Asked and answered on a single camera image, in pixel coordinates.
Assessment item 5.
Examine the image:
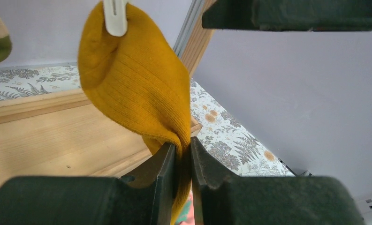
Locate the pink patterned sock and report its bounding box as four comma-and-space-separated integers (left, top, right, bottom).
175, 190, 195, 225

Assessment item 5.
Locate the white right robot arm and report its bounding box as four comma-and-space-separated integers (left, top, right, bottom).
199, 0, 372, 224

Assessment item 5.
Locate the wooden hanger stand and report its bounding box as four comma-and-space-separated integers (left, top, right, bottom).
0, 0, 219, 203

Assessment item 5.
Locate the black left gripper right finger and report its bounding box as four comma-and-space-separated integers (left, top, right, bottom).
190, 137, 364, 225

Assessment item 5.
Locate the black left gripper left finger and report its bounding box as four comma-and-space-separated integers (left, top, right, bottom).
0, 143, 176, 225

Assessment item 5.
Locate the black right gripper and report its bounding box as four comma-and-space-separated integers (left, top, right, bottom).
202, 0, 372, 32

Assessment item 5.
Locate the mustard yellow sock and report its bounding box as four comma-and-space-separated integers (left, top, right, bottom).
77, 2, 191, 224

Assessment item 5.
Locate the white plastic clip hanger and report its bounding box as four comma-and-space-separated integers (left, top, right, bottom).
102, 0, 129, 37

